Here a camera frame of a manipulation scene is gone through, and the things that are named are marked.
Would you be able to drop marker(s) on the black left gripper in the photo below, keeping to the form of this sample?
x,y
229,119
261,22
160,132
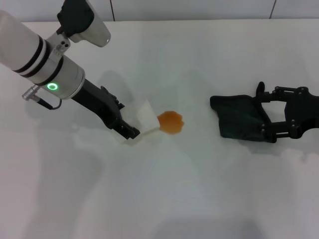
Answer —
x,y
99,103

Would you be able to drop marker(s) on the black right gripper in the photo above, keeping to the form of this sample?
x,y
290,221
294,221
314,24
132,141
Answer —
x,y
306,112

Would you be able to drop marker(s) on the brown water stain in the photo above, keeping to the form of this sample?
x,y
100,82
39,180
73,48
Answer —
x,y
171,122

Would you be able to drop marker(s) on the dark blue rag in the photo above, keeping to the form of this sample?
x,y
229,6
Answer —
x,y
236,113

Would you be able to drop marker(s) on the white paper cup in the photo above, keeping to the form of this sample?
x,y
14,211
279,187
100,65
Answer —
x,y
147,117

